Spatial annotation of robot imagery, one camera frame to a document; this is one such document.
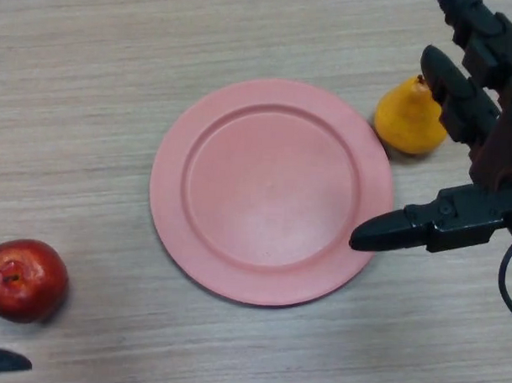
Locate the red apple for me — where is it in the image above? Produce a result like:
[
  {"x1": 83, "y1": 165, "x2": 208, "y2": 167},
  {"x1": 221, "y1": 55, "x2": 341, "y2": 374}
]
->
[{"x1": 0, "y1": 238, "x2": 71, "y2": 325}]

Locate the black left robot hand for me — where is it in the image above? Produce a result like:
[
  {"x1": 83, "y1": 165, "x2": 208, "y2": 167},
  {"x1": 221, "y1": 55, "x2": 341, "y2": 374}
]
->
[{"x1": 0, "y1": 346, "x2": 34, "y2": 374}]

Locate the yellow pear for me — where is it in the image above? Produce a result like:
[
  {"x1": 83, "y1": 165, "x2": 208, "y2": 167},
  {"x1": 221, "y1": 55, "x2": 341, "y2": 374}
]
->
[{"x1": 372, "y1": 73, "x2": 450, "y2": 157}]

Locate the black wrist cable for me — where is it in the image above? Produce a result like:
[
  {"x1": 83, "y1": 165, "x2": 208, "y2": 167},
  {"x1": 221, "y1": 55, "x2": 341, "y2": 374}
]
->
[{"x1": 496, "y1": 239, "x2": 512, "y2": 323}]

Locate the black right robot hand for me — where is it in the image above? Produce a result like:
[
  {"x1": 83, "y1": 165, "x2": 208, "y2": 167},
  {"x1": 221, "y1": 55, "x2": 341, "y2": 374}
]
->
[{"x1": 348, "y1": 0, "x2": 512, "y2": 258}]

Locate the pink round plate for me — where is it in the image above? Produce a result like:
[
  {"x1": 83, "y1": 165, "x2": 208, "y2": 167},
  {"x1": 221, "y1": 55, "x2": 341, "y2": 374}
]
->
[{"x1": 145, "y1": 74, "x2": 399, "y2": 312}]

